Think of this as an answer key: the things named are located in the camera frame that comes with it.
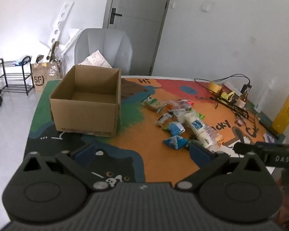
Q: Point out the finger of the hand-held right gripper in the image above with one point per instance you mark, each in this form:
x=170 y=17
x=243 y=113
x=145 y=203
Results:
x=243 y=148

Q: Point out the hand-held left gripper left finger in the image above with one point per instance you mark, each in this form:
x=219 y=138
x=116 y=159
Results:
x=84 y=154

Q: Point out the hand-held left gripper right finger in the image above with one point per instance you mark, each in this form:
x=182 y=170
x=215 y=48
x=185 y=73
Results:
x=198 y=153

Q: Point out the clear purple snack pack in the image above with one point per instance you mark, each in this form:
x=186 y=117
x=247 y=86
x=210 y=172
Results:
x=215 y=136

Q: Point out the blue snack packet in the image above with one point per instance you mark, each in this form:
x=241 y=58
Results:
x=175 y=142
x=175 y=128

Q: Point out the large white snack pack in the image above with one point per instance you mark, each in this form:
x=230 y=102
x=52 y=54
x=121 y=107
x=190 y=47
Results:
x=197 y=127

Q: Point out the small green white packet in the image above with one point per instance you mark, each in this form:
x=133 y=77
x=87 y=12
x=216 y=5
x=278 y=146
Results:
x=198 y=115

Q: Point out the brown cardboard box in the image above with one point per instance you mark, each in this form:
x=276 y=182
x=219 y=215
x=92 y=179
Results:
x=84 y=115

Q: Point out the white barcoded snack packet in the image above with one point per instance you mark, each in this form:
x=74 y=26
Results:
x=177 y=112

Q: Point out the dark clear snack packet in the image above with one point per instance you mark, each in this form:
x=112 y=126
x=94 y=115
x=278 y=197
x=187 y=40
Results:
x=162 y=120

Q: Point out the red clear snack packet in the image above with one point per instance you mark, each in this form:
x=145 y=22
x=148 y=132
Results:
x=185 y=104

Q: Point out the orange snack packet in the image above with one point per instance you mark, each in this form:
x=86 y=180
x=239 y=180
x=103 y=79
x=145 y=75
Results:
x=169 y=104

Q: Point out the green white snack packet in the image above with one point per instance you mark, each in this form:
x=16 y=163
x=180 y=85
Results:
x=151 y=104

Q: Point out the pale blue small packet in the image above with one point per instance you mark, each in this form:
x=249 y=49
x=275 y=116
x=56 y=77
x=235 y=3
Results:
x=269 y=137

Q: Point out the dark teal flat box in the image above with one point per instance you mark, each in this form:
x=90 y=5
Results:
x=267 y=124

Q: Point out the colourful printed table mat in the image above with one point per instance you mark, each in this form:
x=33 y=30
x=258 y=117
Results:
x=159 y=154

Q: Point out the yellow plastic container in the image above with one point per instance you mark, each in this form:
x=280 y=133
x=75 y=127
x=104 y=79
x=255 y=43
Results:
x=285 y=113

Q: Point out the glass bottle with amber liquid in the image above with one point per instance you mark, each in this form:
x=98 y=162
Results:
x=242 y=101

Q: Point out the yellow-green crumpled item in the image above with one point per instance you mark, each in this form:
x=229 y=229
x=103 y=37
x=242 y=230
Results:
x=227 y=96

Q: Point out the clear plastic bottle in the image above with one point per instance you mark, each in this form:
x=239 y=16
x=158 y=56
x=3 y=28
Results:
x=265 y=96

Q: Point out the black charger plug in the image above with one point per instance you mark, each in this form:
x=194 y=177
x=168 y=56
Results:
x=246 y=88

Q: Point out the white power strip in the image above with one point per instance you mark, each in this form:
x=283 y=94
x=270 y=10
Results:
x=231 y=86

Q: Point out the yellow tape roll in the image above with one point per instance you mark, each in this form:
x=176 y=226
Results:
x=214 y=87

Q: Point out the brown paper bag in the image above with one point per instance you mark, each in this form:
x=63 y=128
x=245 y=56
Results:
x=39 y=79

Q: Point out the clear plastic wrap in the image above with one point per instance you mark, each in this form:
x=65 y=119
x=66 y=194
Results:
x=55 y=68

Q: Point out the white dotted pillow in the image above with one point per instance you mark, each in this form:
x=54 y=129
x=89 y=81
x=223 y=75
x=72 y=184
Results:
x=96 y=59

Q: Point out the black metal shoe rack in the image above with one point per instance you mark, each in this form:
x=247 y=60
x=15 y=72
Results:
x=14 y=76

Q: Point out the brown cardboard scraps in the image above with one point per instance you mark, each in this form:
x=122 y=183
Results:
x=54 y=50

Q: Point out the blue cloth item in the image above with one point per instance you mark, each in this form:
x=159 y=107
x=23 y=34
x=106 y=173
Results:
x=20 y=61

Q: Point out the grey padded chair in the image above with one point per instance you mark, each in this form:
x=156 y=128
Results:
x=103 y=41

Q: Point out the white flat panel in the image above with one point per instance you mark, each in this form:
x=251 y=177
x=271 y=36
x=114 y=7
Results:
x=72 y=36

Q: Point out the grey door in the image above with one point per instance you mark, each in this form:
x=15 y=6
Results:
x=137 y=28

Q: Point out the white foam board with holes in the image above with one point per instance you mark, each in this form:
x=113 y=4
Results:
x=62 y=14

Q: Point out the white light switch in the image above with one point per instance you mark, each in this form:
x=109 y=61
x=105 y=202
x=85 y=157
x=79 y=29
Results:
x=206 y=7

